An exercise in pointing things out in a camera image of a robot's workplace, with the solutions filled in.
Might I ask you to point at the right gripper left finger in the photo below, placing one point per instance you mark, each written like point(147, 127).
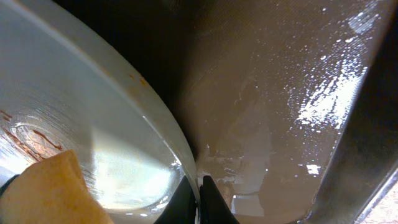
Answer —
point(181, 208)

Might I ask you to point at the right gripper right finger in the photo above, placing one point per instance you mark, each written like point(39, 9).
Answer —
point(213, 209)

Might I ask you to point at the green and yellow sponge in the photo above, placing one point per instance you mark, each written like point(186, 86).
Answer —
point(52, 191)

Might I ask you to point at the white plate front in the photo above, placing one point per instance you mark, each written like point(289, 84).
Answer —
point(65, 88)

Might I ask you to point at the brown plastic serving tray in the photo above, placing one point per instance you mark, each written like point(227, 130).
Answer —
point(290, 106)

